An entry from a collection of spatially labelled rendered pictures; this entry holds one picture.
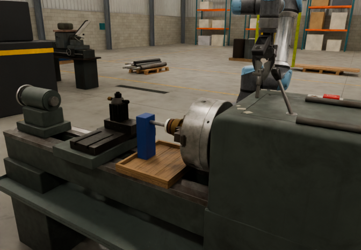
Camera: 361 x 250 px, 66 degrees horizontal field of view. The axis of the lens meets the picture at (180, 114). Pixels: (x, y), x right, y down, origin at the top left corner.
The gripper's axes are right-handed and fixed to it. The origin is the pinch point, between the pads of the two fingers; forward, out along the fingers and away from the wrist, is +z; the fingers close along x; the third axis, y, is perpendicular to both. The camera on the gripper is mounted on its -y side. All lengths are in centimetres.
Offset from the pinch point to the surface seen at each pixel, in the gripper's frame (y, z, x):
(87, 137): -24, 36, 83
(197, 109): -20.6, 11.3, 19.1
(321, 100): -1.0, 5.8, -23.8
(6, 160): -32, 65, 154
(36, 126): -21, 41, 133
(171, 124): -14.9, 22.4, 35.4
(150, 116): -12, 22, 50
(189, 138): -27.6, 21.4, 18.8
